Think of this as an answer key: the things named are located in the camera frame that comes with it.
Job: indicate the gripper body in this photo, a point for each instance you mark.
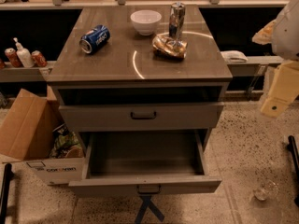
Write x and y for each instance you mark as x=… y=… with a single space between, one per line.
x=287 y=36

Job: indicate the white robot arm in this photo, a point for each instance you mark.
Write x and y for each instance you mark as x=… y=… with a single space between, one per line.
x=283 y=35

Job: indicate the grey drawer cabinet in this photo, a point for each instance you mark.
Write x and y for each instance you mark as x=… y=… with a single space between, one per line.
x=125 y=71

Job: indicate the top grey drawer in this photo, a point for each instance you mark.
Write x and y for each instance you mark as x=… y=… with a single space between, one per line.
x=152 y=117

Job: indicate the black bar right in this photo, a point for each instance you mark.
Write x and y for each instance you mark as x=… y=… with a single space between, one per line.
x=292 y=147

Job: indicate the black bar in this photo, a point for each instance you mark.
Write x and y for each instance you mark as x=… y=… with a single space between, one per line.
x=292 y=147
x=7 y=176

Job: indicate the white folded cloth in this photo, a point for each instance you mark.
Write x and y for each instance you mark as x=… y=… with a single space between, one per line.
x=234 y=56

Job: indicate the clear glass on floor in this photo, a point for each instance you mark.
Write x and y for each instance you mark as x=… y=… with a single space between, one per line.
x=268 y=190

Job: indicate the crumpled gold snack bag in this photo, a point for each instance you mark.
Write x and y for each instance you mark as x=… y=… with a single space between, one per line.
x=169 y=47

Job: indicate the silver upright can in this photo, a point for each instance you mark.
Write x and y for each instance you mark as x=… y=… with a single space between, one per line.
x=176 y=20

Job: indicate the white bowl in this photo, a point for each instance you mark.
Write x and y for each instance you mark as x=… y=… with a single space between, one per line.
x=146 y=21

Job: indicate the blue tape cross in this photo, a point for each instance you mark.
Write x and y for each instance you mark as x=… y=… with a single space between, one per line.
x=148 y=204

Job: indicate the blue pepsi can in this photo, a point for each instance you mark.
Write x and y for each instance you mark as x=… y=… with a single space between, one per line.
x=95 y=39

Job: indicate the snack bags in box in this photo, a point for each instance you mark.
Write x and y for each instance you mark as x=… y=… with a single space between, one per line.
x=66 y=144

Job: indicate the red can right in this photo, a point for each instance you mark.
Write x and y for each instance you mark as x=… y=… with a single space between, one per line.
x=39 y=58

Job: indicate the red can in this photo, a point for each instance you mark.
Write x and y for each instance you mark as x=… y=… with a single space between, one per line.
x=13 y=57
x=39 y=58

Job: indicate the cardboard box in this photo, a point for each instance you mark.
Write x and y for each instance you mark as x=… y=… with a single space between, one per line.
x=26 y=135

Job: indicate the white pump bottle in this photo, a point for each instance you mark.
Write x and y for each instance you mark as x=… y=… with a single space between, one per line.
x=24 y=54

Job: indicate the red can left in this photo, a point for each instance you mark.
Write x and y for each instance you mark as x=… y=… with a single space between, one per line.
x=13 y=57

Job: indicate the black bar left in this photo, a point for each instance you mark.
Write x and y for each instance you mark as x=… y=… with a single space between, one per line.
x=7 y=176

